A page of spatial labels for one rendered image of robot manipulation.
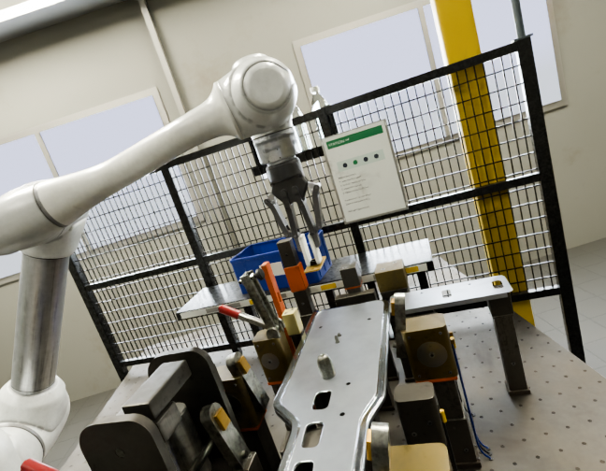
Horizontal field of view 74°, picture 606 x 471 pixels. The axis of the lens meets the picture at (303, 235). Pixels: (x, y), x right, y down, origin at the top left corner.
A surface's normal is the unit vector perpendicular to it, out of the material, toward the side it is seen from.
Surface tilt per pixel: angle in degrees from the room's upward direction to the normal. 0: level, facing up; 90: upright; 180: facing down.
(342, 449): 0
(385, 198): 90
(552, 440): 0
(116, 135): 90
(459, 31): 90
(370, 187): 90
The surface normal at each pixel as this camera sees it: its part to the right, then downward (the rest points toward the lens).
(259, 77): 0.25, 0.14
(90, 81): 0.04, 0.22
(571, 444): -0.30, -0.93
